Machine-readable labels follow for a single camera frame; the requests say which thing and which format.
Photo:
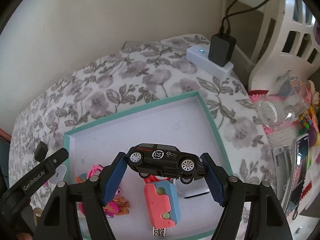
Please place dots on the pink smartwatch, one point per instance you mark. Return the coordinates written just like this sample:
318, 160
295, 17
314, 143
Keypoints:
95, 168

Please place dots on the black toy car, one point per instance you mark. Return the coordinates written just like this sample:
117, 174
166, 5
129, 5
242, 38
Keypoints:
165, 160

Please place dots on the white power strip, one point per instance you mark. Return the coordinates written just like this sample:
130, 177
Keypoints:
197, 55

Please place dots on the smartphone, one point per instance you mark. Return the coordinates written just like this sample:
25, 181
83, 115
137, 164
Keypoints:
300, 170

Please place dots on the black power adapter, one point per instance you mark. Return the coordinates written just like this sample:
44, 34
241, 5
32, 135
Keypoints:
222, 50

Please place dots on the red bottle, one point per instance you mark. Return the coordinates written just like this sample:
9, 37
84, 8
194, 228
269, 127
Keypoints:
151, 180

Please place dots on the floral blanket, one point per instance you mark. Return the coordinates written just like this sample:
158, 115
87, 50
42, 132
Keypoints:
125, 80

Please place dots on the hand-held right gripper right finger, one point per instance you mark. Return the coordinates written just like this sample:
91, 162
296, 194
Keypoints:
212, 180

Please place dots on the coral and blue toy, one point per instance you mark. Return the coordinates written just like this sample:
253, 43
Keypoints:
157, 200
82, 178

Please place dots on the silver metal tool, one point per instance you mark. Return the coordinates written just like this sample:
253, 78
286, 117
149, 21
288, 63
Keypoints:
278, 170

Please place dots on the pink white crochet mat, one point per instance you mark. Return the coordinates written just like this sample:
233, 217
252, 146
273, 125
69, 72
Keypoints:
280, 137

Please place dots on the black white patterned lighter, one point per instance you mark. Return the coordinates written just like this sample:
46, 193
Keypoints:
158, 232

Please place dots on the small orange toy figure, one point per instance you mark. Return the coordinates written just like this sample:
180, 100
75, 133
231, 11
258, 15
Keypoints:
117, 205

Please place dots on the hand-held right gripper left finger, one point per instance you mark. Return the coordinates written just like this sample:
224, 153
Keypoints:
113, 180

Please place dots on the white box teal rim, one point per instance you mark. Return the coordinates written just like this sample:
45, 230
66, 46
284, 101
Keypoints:
175, 115

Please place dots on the white charger cube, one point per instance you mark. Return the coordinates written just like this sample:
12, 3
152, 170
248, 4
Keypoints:
59, 176

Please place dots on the clear glass jar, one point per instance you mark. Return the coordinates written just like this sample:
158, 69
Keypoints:
277, 115

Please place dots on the colourful toy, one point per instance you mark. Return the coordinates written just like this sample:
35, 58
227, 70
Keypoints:
315, 122

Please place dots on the white smartwatch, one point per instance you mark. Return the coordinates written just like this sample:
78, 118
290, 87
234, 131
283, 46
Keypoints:
190, 190

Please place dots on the person's left hand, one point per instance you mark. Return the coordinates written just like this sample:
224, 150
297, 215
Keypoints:
23, 236

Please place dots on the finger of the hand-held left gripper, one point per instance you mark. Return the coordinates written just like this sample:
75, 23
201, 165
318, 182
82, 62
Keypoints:
58, 158
41, 151

